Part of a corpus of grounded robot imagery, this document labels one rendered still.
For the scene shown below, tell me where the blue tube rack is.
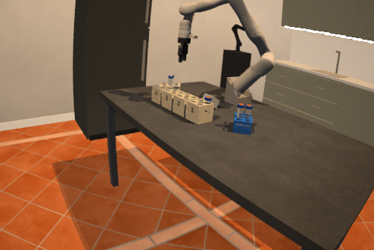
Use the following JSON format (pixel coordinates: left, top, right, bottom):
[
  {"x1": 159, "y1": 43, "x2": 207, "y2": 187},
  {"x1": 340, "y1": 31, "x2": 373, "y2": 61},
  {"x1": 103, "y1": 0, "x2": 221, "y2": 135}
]
[{"x1": 233, "y1": 112, "x2": 252, "y2": 135}]

